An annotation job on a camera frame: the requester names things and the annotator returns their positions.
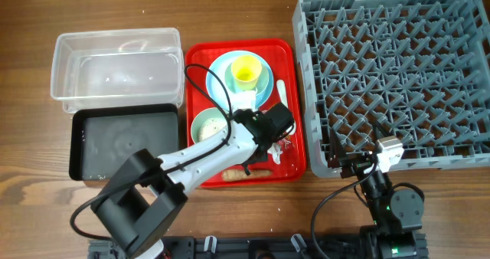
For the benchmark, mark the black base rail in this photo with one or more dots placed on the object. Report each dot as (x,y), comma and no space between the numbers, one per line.
(334,246)

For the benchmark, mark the clear plastic storage bin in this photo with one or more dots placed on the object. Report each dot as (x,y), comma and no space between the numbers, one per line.
(118,68)

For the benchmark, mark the light blue plate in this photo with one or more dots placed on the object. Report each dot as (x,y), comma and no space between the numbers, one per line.
(218,66)

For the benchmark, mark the brown bread stick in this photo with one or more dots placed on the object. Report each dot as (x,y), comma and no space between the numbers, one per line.
(234,175)

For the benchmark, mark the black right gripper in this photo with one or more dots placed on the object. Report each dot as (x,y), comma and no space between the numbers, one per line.
(338,159)

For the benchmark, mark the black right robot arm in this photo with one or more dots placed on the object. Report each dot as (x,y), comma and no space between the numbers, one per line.
(397,210)

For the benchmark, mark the white plastic spoon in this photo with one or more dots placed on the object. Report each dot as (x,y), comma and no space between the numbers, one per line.
(281,89)

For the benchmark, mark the cooked white rice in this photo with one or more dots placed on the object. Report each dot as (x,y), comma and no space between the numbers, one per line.
(210,127)

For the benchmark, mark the yellow plastic cup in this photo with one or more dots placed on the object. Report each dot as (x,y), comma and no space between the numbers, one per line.
(246,70)

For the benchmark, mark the black plastic tray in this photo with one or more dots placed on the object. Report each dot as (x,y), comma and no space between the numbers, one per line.
(103,139)

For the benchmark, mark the grey dishwasher rack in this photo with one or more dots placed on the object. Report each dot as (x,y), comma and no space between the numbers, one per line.
(420,68)

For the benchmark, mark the red serving tray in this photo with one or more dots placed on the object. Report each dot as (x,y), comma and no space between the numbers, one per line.
(279,56)

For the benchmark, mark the green rice bowl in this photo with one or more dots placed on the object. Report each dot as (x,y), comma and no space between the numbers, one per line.
(200,118)

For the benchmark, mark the red snack wrapper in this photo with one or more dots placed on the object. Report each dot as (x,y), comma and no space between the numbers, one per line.
(286,143)

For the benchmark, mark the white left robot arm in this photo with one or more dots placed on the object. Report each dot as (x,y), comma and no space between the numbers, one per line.
(146,194)

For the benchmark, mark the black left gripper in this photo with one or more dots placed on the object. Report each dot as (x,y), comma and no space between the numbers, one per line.
(264,156)

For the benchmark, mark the white napkin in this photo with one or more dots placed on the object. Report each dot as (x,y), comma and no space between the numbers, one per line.
(243,100)

